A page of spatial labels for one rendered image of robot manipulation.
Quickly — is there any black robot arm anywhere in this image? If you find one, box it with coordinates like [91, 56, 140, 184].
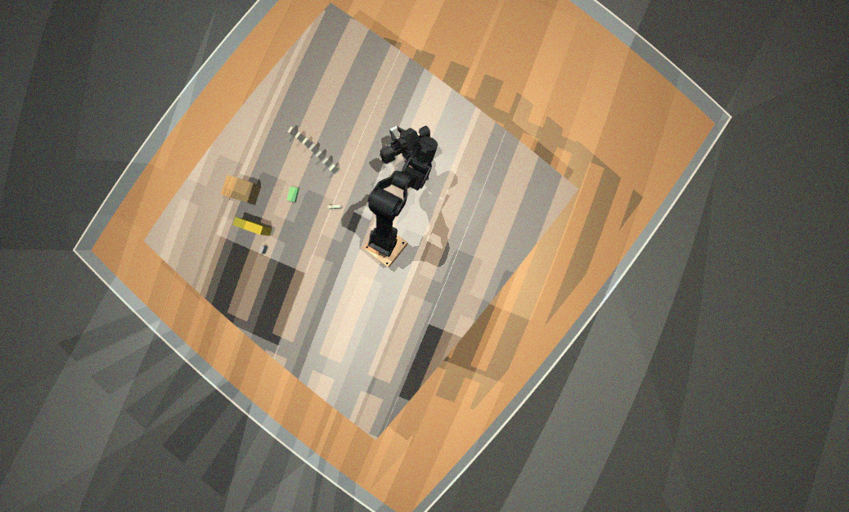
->
[367, 128, 438, 257]

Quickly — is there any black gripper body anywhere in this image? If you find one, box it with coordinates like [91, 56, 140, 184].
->
[380, 126, 430, 164]

